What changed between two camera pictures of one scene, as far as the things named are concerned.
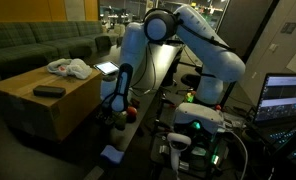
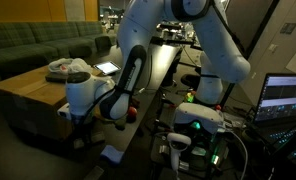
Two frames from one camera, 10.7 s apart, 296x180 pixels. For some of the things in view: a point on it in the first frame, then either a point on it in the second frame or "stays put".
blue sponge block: x=111 y=154 stays put
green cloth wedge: x=119 y=118 stays put
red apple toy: x=131 y=113 stays put
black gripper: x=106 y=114 → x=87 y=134
